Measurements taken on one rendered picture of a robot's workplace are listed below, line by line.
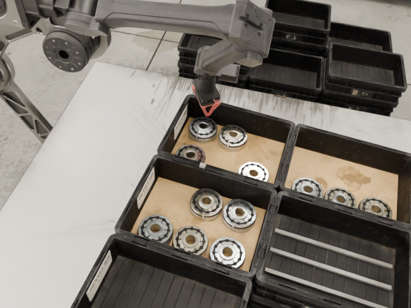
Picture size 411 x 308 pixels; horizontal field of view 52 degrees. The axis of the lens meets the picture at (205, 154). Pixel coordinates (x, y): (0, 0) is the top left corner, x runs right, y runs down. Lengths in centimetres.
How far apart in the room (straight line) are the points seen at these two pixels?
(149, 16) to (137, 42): 248
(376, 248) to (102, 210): 89
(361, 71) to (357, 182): 115
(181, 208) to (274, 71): 143
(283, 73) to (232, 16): 175
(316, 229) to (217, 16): 77
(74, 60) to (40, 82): 174
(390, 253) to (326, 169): 34
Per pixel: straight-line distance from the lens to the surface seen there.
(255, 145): 151
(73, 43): 135
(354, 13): 407
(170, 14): 88
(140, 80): 194
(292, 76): 257
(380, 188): 153
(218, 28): 83
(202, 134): 149
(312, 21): 286
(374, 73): 257
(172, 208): 133
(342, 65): 255
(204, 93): 136
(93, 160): 164
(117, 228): 119
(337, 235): 137
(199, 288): 121
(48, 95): 301
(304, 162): 150
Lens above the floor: 195
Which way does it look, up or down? 50 degrees down
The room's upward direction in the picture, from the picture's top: 5 degrees clockwise
